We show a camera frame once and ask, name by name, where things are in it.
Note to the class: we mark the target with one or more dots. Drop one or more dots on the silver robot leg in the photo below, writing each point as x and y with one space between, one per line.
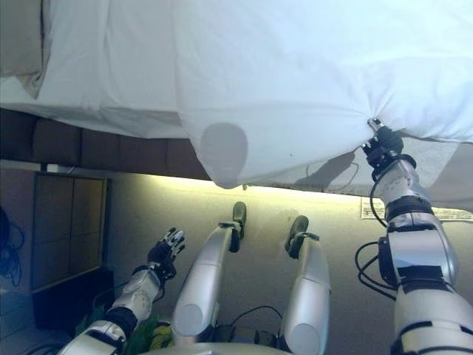
207 273
310 281

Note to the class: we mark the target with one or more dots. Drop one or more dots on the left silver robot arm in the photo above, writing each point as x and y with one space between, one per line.
136 292

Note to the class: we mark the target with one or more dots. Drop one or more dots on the brown bed frame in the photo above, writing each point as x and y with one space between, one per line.
103 151

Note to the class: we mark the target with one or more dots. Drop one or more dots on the silver robot torso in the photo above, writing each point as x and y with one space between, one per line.
207 349

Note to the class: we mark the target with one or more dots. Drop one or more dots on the white duvet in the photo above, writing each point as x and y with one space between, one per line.
295 74

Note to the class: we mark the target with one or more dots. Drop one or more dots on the beige pillow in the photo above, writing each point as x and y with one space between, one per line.
20 40

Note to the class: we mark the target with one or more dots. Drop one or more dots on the wooden nightstand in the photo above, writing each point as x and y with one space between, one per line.
70 229

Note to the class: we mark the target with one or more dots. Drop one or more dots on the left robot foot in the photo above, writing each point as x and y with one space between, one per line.
239 216

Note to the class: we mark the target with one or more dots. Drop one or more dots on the left silver robot leg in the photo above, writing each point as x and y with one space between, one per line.
207 273

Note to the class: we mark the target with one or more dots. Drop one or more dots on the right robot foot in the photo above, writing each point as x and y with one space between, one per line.
298 227

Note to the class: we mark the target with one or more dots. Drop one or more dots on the green plant leaves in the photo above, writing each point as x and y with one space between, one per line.
146 333

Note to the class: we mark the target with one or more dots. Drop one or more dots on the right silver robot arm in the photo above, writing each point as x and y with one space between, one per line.
421 251

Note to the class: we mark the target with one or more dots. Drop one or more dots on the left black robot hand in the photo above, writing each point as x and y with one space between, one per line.
164 253

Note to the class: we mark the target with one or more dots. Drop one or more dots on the white sheeted mattress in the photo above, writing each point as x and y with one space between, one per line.
74 107

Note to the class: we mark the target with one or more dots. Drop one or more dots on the right silver robot leg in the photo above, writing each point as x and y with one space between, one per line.
310 281

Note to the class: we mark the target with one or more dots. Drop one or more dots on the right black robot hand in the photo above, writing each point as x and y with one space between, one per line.
386 146

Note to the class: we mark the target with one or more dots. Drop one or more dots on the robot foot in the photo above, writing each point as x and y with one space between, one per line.
298 227
239 216

